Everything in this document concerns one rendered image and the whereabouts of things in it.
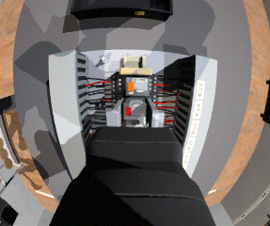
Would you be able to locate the grey relay with red button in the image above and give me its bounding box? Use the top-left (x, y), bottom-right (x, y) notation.
top-left (123, 97), bottom-right (147, 120)

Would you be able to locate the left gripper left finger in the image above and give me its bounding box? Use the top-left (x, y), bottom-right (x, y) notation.
top-left (105, 98), bottom-right (125, 126)

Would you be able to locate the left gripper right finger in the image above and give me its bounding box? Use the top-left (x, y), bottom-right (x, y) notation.
top-left (145, 99), bottom-right (165, 127)

